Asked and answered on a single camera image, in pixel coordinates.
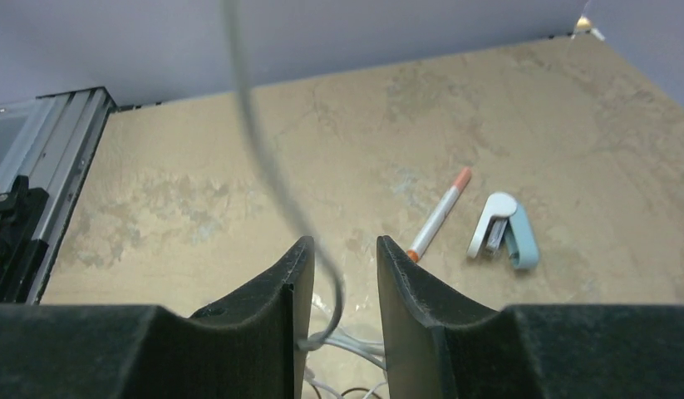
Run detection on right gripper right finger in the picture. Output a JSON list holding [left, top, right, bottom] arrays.
[[376, 236, 684, 398]]

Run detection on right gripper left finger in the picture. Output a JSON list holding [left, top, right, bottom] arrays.
[[0, 236, 315, 398]]

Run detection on white cable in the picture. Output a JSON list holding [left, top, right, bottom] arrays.
[[220, 0, 390, 399]]

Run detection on white orange marker pen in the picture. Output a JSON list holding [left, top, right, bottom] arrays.
[[406, 167, 472, 263]]

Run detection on light blue stapler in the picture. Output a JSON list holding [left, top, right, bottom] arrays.
[[466, 191, 540, 270]]

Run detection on aluminium frame rail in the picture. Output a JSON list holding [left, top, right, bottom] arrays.
[[0, 87, 115, 304]]

